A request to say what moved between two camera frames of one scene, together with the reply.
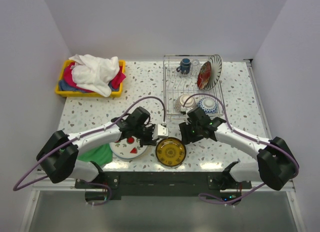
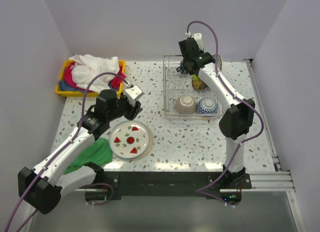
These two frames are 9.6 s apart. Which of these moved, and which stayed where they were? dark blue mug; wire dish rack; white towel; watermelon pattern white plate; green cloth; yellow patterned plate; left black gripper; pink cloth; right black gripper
Moved: yellow patterned plate; left black gripper; right black gripper
Stayed: watermelon pattern white plate; dark blue mug; white towel; wire dish rack; pink cloth; green cloth
